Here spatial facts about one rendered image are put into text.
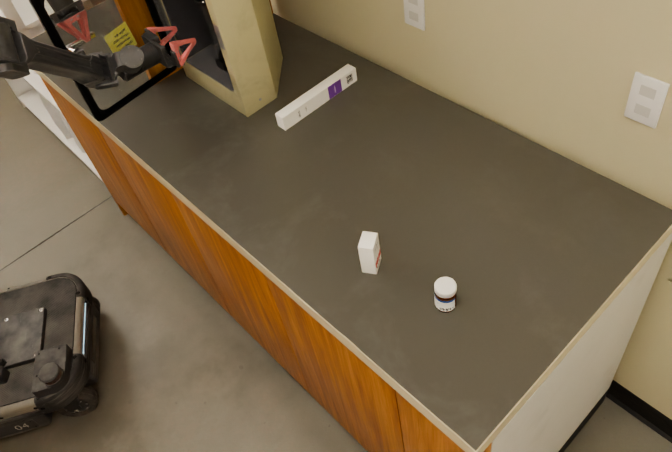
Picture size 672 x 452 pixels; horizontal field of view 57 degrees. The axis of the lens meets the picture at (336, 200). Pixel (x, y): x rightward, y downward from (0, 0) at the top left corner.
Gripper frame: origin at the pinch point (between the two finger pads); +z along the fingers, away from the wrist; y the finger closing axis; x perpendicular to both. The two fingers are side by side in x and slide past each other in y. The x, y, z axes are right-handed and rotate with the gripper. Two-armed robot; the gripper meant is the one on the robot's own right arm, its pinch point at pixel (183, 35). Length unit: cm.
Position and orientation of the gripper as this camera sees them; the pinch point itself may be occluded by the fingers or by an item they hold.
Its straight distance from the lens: 175.4
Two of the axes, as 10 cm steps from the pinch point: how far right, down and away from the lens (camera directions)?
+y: -6.6, -4.8, 5.7
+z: 7.3, -5.7, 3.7
